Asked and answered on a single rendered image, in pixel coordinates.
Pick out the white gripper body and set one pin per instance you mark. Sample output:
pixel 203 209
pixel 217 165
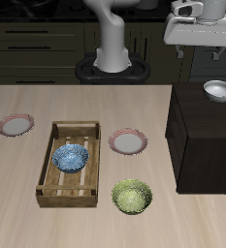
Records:
pixel 195 34

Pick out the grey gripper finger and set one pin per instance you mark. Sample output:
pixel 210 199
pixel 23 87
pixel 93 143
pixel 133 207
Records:
pixel 218 54
pixel 180 51

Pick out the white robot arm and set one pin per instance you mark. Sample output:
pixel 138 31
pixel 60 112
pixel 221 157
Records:
pixel 112 45

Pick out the white bowl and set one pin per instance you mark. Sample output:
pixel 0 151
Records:
pixel 219 91

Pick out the pink-rimmed white plate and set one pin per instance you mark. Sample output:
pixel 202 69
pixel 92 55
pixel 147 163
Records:
pixel 127 142
pixel 15 125

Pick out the green patterned bowl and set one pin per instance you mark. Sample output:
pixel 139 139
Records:
pixel 132 196

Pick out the blue patterned bowl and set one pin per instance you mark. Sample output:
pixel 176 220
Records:
pixel 70 158

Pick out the grey kitchen cupboard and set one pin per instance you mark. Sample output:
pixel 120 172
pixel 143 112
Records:
pixel 211 69

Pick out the dark wooden cabinet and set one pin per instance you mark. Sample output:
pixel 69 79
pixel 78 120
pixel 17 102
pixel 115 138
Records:
pixel 201 145

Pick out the wooden slat tray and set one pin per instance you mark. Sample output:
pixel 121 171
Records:
pixel 91 161

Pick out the dark kitchen cupboards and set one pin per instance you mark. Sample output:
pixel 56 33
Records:
pixel 37 61

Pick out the black kitchen countertop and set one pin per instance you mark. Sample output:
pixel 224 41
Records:
pixel 37 9

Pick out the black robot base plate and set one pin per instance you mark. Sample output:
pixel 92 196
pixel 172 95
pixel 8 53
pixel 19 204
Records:
pixel 140 71

